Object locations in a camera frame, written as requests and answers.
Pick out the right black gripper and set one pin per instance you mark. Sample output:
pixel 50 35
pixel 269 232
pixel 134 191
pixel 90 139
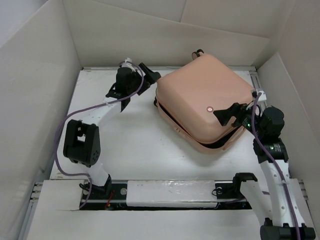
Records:
pixel 223 116

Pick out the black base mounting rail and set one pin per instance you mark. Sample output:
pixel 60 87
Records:
pixel 157 195

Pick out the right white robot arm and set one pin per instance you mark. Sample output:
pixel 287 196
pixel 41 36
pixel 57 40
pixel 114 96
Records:
pixel 278 214

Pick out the pink hard-shell suitcase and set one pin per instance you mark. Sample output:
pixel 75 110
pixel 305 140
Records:
pixel 187 97

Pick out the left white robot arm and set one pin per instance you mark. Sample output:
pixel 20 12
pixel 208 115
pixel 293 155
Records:
pixel 82 144

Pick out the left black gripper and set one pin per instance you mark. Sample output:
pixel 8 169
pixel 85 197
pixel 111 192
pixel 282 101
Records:
pixel 150 77

